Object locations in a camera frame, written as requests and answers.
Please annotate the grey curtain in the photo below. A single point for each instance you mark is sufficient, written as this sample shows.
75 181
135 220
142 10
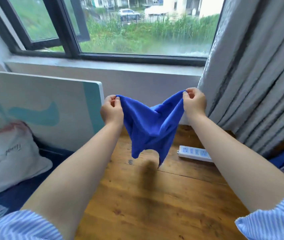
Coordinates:
256 72

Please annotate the person's right thumb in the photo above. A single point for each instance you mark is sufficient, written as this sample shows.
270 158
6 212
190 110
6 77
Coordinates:
185 95

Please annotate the person's right hand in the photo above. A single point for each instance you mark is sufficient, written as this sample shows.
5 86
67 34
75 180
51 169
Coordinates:
196 103

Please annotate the person's left hand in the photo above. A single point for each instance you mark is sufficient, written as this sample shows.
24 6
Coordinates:
110 113

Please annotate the blue striped right sleeve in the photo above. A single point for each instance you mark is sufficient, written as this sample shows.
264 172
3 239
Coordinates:
276 222

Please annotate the person's left thumb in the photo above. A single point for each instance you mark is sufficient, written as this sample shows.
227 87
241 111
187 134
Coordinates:
118 101

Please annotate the blue microfibre cloth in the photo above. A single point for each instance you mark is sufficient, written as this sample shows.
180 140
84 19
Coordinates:
152 124

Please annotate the dark blue bed sheet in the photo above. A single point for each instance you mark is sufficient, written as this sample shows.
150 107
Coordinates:
19 192

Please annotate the blue striped left sleeve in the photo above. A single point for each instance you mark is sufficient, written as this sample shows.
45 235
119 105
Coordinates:
22 226

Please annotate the black window frame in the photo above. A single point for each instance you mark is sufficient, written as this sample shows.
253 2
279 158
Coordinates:
64 29

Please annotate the blue striped sleeve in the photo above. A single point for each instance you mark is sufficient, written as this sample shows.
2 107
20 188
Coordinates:
22 226
276 222

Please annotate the white pillow with script print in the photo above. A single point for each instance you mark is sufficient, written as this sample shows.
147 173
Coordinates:
9 157

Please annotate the person's left forearm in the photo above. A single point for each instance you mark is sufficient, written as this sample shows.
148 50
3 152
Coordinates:
77 172

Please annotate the white board with teal print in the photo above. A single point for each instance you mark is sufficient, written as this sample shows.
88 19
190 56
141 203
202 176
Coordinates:
44 104

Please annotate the black metal fence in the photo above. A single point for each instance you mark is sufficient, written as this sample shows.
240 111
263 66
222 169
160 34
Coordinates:
142 19

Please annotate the black open window sash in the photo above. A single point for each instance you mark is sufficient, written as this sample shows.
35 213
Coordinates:
34 43

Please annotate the white car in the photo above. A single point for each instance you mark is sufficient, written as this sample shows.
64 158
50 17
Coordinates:
129 12

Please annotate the white power strip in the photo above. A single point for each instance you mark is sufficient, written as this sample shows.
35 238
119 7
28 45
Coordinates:
194 153

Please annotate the person's right forearm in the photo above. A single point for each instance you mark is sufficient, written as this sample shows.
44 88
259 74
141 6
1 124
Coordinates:
231 159

